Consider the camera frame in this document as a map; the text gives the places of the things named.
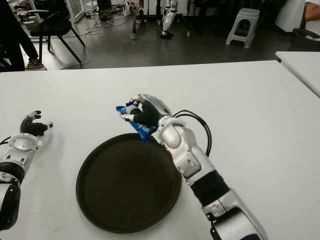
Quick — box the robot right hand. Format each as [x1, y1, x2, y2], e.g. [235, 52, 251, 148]
[120, 93, 174, 127]

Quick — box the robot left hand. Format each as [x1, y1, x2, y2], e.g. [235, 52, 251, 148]
[19, 110, 54, 137]

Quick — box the blue Oreo cookie pack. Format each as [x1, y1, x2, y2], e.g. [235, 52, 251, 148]
[115, 100, 158, 145]

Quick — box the round dark brown tray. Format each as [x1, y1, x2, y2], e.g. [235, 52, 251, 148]
[76, 133, 183, 235]

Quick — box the white humanoid robot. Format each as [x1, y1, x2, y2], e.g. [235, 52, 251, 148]
[159, 0, 179, 40]

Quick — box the person in black clothes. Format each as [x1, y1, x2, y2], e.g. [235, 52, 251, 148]
[0, 0, 48, 72]

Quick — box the black chair with grey armrests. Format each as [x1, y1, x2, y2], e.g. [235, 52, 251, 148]
[23, 0, 86, 64]

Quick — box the white bag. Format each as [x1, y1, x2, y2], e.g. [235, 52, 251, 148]
[123, 1, 137, 17]

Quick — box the white framed panel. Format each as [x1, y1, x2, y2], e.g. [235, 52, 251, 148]
[65, 0, 88, 24]

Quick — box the white plastic stool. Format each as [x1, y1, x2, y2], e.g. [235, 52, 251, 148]
[225, 8, 260, 49]

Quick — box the black padded chair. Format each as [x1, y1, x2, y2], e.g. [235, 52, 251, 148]
[287, 27, 320, 52]

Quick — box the person in white shirt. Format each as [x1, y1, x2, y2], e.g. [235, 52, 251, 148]
[303, 0, 320, 23]

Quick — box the black right forearm cable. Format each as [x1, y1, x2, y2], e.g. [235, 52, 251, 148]
[172, 109, 213, 158]

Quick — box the white floor cable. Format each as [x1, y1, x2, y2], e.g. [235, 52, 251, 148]
[59, 14, 126, 71]

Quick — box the black wheeled metal frame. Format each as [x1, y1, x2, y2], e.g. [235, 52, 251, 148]
[128, 0, 193, 40]

